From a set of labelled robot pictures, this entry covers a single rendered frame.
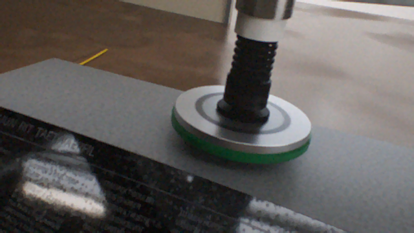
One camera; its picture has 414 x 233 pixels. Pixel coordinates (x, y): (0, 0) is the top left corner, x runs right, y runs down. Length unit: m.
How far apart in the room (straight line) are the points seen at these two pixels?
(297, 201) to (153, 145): 0.22
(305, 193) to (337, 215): 0.05
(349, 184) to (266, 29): 0.25
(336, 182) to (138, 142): 0.30
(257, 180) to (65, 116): 0.32
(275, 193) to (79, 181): 0.27
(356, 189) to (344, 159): 0.08
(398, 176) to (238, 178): 0.26
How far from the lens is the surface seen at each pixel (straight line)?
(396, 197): 0.63
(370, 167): 0.68
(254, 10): 0.53
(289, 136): 0.57
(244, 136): 0.54
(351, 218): 0.55
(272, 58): 0.57
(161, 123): 0.67
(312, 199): 0.55
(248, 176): 0.56
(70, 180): 0.61
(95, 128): 0.64
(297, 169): 0.61
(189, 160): 0.57
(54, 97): 0.74
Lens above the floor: 1.10
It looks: 25 degrees down
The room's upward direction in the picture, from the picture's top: 9 degrees clockwise
